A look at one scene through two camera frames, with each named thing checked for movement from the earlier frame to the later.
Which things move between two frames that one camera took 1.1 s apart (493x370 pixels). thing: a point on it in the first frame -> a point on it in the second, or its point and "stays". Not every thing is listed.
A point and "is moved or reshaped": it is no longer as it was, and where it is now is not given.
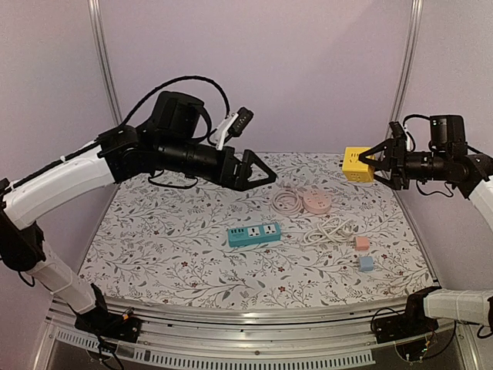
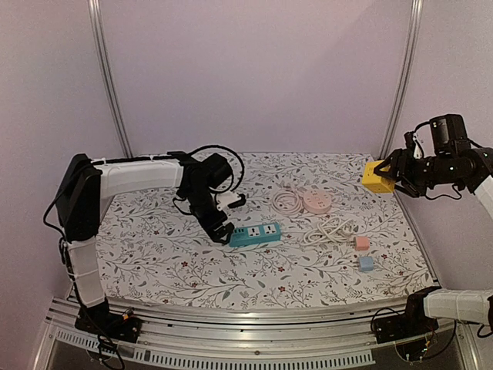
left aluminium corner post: x=98 y=25 stays
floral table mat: x=309 y=237 stays
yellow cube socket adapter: x=354 y=170 is moved or reshaped
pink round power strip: x=316 y=201 stays
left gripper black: x=226 y=178 -> x=210 y=225
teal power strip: x=251 y=234 stays
